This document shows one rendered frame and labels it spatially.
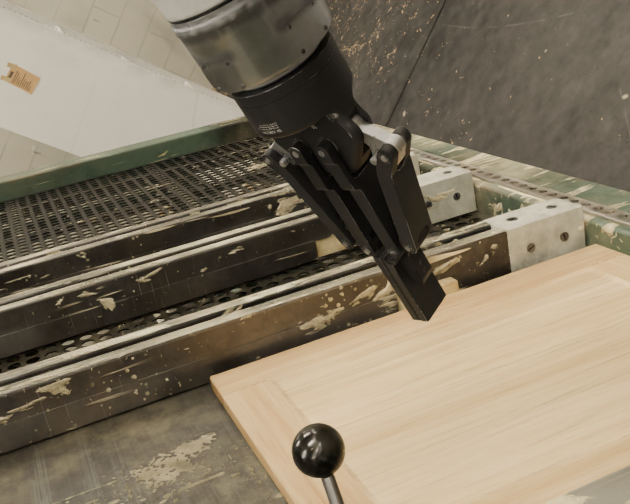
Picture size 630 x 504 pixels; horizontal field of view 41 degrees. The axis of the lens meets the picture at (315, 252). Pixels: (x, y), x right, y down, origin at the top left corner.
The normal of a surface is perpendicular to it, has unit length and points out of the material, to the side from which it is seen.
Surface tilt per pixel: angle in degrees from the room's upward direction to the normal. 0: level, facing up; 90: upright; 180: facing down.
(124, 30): 90
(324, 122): 64
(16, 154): 90
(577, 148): 0
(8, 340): 90
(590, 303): 55
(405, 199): 118
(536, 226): 90
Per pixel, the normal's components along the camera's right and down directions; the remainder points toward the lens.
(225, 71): -0.55, 0.70
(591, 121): -0.84, -0.31
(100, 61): 0.33, 0.34
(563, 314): -0.18, -0.93
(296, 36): 0.69, 0.06
